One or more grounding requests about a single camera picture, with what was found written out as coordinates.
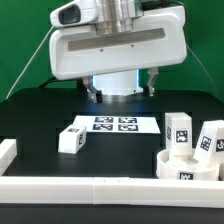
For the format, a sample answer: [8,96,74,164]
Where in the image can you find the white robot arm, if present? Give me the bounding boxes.
[49,0,187,102]

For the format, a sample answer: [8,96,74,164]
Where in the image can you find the white marker sheet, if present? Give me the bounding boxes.
[73,115,160,134]

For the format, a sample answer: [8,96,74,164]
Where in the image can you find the black cables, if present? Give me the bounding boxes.
[39,76,59,89]

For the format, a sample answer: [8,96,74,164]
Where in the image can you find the white U-shaped obstacle fence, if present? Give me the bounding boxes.
[0,139,224,208]

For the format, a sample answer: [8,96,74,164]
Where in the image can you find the white cable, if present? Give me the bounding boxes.
[5,26,54,100]

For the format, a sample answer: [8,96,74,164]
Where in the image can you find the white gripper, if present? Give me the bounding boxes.
[49,4,187,103]

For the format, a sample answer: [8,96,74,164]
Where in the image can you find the white round stool seat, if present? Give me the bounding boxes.
[156,149,220,181]

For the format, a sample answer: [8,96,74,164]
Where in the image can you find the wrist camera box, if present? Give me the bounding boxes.
[50,0,99,28]

